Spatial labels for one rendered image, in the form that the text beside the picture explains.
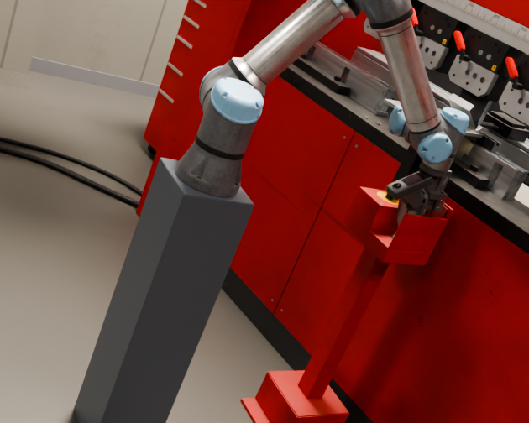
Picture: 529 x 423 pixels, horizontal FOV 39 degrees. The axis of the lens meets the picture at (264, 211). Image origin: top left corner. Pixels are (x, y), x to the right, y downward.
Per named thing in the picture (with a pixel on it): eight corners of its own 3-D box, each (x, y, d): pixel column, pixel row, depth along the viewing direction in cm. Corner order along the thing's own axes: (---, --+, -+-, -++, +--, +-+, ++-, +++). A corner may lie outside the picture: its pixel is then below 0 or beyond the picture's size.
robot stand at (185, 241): (87, 457, 191) (184, 194, 161) (73, 407, 205) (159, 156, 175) (153, 454, 200) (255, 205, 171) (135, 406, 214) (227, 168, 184)
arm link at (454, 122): (436, 102, 191) (465, 110, 193) (420, 141, 195) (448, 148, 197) (446, 113, 184) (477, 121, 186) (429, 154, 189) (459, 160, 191)
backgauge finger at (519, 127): (451, 117, 233) (458, 102, 232) (497, 125, 251) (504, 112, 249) (479, 135, 226) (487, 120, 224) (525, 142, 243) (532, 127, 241)
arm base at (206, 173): (187, 191, 163) (202, 151, 159) (167, 160, 175) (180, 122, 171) (248, 201, 171) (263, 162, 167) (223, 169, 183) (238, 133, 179)
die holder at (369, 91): (289, 56, 281) (298, 33, 278) (301, 59, 285) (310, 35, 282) (375, 115, 249) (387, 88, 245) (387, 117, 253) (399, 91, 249)
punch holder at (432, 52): (400, 52, 240) (423, 2, 233) (417, 56, 245) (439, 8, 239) (433, 71, 230) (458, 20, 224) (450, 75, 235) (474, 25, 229)
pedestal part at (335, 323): (296, 385, 231) (369, 237, 210) (312, 384, 234) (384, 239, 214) (306, 399, 226) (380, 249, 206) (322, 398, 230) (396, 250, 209)
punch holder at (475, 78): (445, 78, 227) (470, 26, 220) (462, 81, 232) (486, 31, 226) (482, 99, 217) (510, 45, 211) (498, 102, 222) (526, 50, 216)
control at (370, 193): (342, 222, 213) (368, 167, 206) (384, 227, 222) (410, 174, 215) (381, 263, 198) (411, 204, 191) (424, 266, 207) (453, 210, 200)
